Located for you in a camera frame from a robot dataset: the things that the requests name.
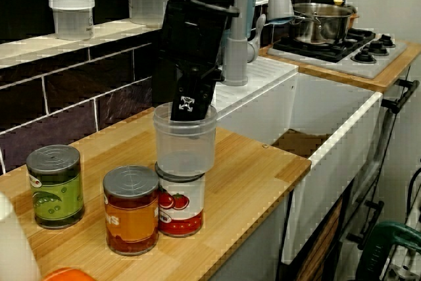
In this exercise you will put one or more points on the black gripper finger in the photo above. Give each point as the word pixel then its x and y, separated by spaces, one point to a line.
pixel 190 103

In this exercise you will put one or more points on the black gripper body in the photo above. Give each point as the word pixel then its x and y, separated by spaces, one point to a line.
pixel 194 37

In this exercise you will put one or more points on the clear plastic cup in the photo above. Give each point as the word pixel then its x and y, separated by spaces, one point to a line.
pixel 184 156

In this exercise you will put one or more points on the gray toy faucet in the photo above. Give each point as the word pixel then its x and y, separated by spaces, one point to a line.
pixel 235 64

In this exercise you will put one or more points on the white lidded jar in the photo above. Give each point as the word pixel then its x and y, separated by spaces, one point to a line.
pixel 148 1
pixel 70 14

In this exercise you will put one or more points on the tomato label can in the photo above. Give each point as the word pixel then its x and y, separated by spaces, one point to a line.
pixel 181 208

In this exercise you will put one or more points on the dark tiled backsplash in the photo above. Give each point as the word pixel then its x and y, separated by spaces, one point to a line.
pixel 65 96

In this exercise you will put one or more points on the steel pot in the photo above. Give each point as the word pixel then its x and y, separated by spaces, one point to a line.
pixel 322 27

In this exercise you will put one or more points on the orange label can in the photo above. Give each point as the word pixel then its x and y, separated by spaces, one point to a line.
pixel 131 221

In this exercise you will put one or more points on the green pea label can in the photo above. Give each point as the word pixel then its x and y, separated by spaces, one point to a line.
pixel 56 195

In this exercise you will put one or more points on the white toy sink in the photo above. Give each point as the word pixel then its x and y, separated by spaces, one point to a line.
pixel 329 195

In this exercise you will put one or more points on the black stove knob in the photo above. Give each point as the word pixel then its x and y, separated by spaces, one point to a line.
pixel 387 41
pixel 363 58
pixel 374 48

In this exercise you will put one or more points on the wooden stove countertop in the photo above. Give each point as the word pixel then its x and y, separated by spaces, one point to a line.
pixel 361 82

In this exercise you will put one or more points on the gray toy stove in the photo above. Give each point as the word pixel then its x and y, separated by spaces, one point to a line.
pixel 378 67

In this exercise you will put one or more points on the wooden cabinet panel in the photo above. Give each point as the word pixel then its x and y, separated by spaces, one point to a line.
pixel 322 248

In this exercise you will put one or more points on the orange toy bread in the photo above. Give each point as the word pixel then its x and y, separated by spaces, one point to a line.
pixel 65 276

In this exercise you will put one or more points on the white detergent bottle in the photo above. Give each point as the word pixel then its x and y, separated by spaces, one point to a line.
pixel 13 245

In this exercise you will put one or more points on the green clamp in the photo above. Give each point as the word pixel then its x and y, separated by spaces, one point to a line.
pixel 378 254

